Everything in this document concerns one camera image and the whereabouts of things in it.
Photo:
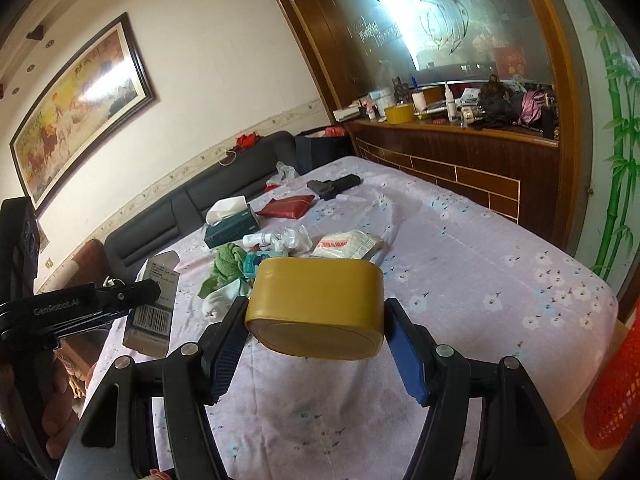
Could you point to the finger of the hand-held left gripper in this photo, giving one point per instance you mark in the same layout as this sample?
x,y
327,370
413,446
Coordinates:
x,y
130,295

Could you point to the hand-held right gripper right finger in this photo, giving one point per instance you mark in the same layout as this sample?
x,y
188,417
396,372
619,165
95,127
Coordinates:
x,y
407,360

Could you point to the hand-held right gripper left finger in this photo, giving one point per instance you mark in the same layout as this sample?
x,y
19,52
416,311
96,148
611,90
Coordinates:
x,y
225,355

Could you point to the grey barcode carton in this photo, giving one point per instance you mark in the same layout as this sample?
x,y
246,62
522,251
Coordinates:
x,y
150,320

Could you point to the green towel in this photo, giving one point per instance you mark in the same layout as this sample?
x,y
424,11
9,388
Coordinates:
x,y
225,262

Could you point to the teal white tissue pack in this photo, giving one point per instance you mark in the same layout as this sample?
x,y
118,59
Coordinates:
x,y
251,264

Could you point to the yellow oval box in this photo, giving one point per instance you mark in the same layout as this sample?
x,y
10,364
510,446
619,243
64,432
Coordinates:
x,y
315,300

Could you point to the red plastic basket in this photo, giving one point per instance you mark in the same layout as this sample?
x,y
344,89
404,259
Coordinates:
x,y
615,400

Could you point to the person's left hand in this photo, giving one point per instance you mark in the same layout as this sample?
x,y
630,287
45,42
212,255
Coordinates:
x,y
60,425

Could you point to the black leather sofa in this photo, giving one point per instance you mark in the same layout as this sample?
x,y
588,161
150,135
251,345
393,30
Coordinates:
x,y
165,205

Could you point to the small white bottle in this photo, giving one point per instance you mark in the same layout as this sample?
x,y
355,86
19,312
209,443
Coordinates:
x,y
257,239

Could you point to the green tissue box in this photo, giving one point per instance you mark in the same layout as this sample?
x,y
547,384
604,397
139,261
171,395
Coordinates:
x,y
232,230

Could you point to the white packet red print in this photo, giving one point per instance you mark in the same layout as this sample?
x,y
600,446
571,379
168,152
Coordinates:
x,y
345,245

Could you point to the crumpled clear plastic wrap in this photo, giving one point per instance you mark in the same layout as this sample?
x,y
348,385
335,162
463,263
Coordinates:
x,y
292,237

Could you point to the red pouch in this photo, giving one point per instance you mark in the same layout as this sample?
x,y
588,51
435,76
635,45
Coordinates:
x,y
287,206

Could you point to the black sock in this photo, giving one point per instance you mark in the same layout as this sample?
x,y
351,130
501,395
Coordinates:
x,y
327,187

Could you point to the white plastic bag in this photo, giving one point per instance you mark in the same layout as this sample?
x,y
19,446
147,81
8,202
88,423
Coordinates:
x,y
282,172

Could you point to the red knot ornament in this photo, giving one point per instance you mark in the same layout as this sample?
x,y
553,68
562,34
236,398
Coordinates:
x,y
247,141

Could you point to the framed horse painting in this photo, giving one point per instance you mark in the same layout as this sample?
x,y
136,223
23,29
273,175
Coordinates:
x,y
75,105

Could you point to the wooden cabinet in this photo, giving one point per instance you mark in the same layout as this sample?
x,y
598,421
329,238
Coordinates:
x,y
450,150

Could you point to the dark shopping bag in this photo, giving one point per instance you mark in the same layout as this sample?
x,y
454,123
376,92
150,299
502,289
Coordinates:
x,y
320,152

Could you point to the yellow tape roll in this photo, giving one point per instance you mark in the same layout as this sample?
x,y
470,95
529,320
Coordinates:
x,y
399,114

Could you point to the flat white box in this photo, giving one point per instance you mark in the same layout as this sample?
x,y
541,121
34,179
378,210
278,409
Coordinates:
x,y
347,112

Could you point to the white pen cup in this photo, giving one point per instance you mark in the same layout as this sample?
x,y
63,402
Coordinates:
x,y
418,102

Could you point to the white glue bottle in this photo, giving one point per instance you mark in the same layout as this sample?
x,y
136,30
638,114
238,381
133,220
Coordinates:
x,y
451,105

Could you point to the black handbag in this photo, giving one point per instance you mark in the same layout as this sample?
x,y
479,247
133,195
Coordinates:
x,y
497,102

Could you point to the red paper decoration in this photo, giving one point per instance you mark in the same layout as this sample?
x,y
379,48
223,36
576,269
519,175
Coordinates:
x,y
509,62

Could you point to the etched glass partition wooden frame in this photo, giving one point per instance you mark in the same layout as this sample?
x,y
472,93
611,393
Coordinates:
x,y
400,10

